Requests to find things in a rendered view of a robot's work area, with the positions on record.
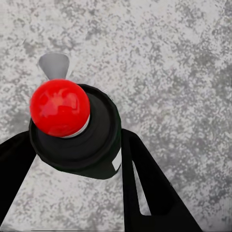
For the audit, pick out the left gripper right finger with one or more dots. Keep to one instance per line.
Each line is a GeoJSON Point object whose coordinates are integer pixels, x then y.
{"type": "Point", "coordinates": [168, 212]}

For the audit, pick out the insectifuge atomizer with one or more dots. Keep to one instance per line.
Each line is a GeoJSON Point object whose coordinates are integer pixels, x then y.
{"type": "Point", "coordinates": [74, 128]}

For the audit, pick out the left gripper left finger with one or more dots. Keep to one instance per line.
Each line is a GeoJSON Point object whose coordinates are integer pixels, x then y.
{"type": "Point", "coordinates": [16, 157]}

